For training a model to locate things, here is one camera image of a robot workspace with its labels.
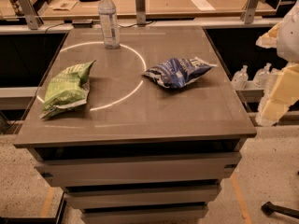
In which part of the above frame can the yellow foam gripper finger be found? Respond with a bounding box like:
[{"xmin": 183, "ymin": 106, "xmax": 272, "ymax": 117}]
[{"xmin": 255, "ymin": 63, "xmax": 299, "ymax": 127}]

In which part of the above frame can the clear plastic water bottle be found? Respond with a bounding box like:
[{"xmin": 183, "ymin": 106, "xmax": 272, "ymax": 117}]
[{"xmin": 98, "ymin": 0, "xmax": 120, "ymax": 49}]

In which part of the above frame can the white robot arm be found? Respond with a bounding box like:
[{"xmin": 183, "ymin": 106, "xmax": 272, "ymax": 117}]
[{"xmin": 255, "ymin": 0, "xmax": 299, "ymax": 127}]

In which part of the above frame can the right hand sanitizer bottle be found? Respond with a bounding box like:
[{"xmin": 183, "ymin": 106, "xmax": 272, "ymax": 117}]
[{"xmin": 252, "ymin": 63, "xmax": 271, "ymax": 88}]

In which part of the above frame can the hand sanitizer bottle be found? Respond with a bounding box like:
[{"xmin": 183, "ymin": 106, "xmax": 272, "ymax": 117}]
[
  {"xmin": 232, "ymin": 65, "xmax": 249, "ymax": 91},
  {"xmin": 252, "ymin": 63, "xmax": 271, "ymax": 88}
]

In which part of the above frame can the left hand sanitizer bottle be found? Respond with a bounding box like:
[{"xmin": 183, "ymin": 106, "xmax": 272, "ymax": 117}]
[{"xmin": 232, "ymin": 65, "xmax": 249, "ymax": 91}]

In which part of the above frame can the blue chip bag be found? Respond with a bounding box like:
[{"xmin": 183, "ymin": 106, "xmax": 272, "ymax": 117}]
[{"xmin": 144, "ymin": 57, "xmax": 216, "ymax": 89}]

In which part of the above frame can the green rice chip bag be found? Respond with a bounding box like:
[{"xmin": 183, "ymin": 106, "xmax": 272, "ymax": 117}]
[{"xmin": 40, "ymin": 61, "xmax": 94, "ymax": 119}]

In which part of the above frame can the black chair leg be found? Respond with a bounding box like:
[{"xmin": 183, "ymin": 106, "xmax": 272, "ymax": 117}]
[{"xmin": 261, "ymin": 202, "xmax": 299, "ymax": 219}]

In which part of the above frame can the white paper slip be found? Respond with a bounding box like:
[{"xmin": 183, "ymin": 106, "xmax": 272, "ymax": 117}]
[{"xmin": 191, "ymin": 0, "xmax": 215, "ymax": 11}]

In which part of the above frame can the grey drawer cabinet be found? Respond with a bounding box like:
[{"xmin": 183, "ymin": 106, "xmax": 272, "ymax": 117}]
[{"xmin": 15, "ymin": 26, "xmax": 256, "ymax": 224}]

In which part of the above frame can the brown paper note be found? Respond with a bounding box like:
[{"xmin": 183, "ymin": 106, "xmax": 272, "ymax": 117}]
[{"xmin": 52, "ymin": 0, "xmax": 77, "ymax": 11}]

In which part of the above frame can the middle metal bracket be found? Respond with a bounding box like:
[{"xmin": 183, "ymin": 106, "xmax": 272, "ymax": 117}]
[{"xmin": 135, "ymin": 0, "xmax": 146, "ymax": 26}]

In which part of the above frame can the left metal bracket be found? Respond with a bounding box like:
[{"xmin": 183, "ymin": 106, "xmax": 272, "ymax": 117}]
[{"xmin": 18, "ymin": 0, "xmax": 43, "ymax": 30}]

